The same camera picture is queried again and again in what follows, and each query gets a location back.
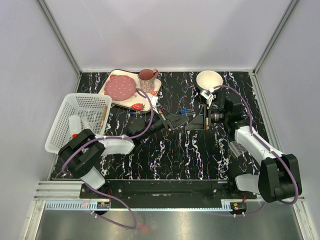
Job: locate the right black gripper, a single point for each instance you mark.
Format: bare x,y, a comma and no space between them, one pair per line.
202,121

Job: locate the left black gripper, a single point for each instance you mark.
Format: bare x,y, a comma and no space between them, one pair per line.
173,121

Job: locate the wooden test tube clamp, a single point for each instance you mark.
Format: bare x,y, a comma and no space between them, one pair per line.
105,110

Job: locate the clear plastic funnel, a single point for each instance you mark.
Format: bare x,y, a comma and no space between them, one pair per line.
86,123

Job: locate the white wash bottle red cap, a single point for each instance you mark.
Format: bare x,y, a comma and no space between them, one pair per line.
74,125

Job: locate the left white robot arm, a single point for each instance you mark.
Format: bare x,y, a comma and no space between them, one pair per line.
80,154

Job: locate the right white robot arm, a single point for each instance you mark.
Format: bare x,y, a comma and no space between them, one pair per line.
279,174

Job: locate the blue capped test tube upper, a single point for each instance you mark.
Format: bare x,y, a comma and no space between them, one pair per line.
187,112

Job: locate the white ceramic bowl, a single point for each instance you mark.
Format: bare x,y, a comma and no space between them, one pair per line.
208,79

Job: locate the clear test tube rack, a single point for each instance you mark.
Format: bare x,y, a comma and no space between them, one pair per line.
236,149

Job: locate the pink patterned mug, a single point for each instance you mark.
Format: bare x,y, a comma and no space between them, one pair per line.
147,79

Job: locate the pink polka dot plate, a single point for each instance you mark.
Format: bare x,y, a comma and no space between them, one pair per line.
120,87

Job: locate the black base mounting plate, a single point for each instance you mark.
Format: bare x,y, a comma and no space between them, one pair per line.
174,194

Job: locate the white plastic perforated basket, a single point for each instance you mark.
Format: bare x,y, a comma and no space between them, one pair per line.
77,112

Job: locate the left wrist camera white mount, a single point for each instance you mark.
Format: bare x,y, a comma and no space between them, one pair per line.
154,102

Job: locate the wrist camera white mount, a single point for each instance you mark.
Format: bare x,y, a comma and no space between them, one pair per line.
154,102
208,94

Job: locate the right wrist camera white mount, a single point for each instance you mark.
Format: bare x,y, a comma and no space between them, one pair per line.
208,94

